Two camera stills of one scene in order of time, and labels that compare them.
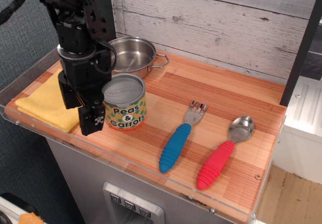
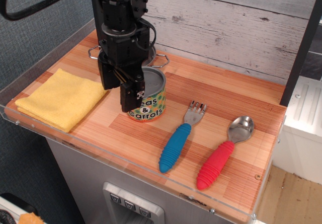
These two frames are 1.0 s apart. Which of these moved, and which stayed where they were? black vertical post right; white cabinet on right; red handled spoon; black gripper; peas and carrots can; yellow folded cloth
Moved: black gripper; peas and carrots can
Stayed: black vertical post right; red handled spoon; white cabinet on right; yellow folded cloth
